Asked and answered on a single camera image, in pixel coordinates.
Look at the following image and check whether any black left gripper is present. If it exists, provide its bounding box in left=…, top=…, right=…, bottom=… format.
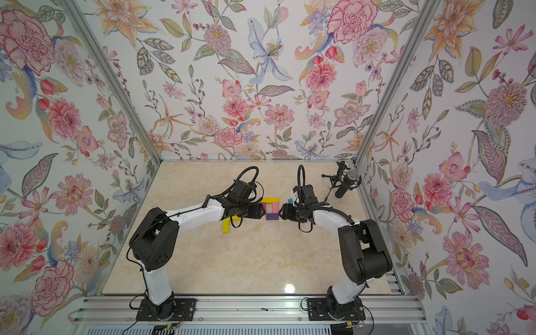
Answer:
left=235, top=200, right=268, bottom=219

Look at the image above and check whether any yellow green block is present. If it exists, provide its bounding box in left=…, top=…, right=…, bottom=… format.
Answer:
left=221, top=219, right=230, bottom=234

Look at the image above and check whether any purple block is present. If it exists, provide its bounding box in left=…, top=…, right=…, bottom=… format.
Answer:
left=266, top=213, right=279, bottom=221

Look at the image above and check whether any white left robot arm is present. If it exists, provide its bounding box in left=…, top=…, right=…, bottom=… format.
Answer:
left=128, top=180, right=265, bottom=320

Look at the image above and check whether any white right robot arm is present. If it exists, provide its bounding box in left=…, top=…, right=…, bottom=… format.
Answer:
left=279, top=185, right=393, bottom=320

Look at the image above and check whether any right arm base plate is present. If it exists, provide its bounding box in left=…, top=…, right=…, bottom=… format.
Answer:
left=301, top=297, right=367, bottom=322

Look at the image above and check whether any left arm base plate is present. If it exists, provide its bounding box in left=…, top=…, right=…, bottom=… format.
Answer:
left=135, top=298, right=197, bottom=322

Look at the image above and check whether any aluminium frame rail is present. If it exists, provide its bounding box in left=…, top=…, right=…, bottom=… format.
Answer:
left=67, top=295, right=427, bottom=325

